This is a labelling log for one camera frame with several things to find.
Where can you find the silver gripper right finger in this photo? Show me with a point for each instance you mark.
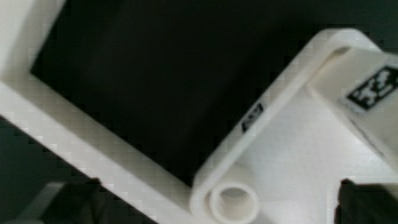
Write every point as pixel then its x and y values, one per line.
pixel 367 203

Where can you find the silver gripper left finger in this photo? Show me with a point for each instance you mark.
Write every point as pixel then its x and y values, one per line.
pixel 68 204

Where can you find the white desk top tray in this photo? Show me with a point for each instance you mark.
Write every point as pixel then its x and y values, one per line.
pixel 290 153

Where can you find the white front obstacle bar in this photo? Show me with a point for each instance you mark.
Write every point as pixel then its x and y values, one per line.
pixel 61 127

